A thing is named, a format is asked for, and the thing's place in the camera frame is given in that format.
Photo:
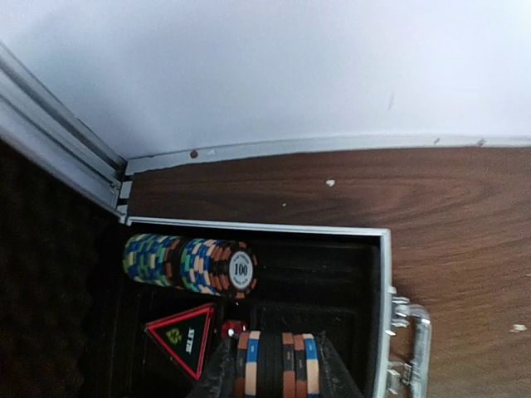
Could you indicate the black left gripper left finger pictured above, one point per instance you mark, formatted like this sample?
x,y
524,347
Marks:
x,y
219,376

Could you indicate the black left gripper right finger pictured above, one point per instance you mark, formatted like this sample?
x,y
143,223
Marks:
x,y
335,380

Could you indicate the poker chip pile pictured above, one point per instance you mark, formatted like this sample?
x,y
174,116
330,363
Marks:
x,y
277,365

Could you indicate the red translucent die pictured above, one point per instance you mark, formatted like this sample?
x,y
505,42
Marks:
x,y
233,328

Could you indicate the black all-in triangle plaque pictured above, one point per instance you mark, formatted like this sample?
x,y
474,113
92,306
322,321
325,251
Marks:
x,y
185,336

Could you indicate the far poker chip row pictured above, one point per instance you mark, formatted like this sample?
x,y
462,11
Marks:
x,y
222,268

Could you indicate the aluminium poker chip case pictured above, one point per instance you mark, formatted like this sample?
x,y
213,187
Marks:
x,y
72,321

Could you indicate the left aluminium frame post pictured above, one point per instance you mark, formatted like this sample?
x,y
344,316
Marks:
x,y
40,127

